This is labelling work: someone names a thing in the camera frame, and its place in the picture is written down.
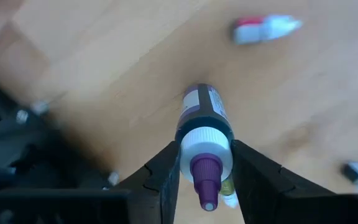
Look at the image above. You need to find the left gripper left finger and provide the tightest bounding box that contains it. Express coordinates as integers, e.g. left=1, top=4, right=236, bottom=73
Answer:
left=116, top=141, right=181, bottom=224

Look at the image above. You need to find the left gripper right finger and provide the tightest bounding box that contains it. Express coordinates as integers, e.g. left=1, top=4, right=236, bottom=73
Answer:
left=231, top=139, right=335, bottom=224

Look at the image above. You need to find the large purple food coloring bottle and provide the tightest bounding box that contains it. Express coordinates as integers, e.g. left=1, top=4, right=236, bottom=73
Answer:
left=175, top=83, right=234, bottom=212

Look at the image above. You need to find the small red food coloring bottle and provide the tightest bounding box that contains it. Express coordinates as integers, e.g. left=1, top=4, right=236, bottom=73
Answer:
left=230, top=13, right=304, bottom=46

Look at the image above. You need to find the small green food coloring bottle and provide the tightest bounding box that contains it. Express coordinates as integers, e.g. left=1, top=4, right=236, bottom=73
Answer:
left=218, top=175, right=240, bottom=209

